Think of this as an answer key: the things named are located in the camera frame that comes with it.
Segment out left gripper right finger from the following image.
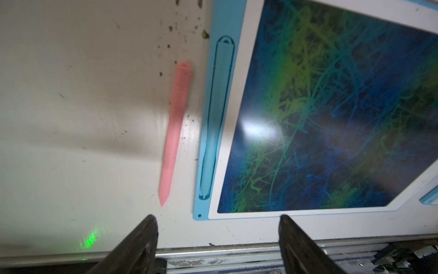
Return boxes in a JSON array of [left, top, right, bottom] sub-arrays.
[[278, 215, 344, 274]]

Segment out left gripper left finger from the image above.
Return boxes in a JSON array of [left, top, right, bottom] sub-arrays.
[[88, 215, 159, 274]]

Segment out pink stylus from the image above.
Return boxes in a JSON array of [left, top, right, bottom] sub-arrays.
[[159, 61, 192, 206]]

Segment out blue stylus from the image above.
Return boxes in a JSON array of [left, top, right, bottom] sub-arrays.
[[199, 35, 235, 200]]

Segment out right blue writing tablet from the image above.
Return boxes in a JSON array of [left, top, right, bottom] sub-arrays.
[[419, 186, 438, 206]]

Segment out blue writing tablet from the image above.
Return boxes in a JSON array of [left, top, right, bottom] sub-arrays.
[[193, 1, 438, 221], [419, 186, 438, 206]]

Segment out left blue writing tablet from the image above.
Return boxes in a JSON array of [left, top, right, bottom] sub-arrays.
[[193, 1, 438, 221]]

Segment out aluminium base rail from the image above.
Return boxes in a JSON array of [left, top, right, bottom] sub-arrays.
[[1, 234, 438, 274]]

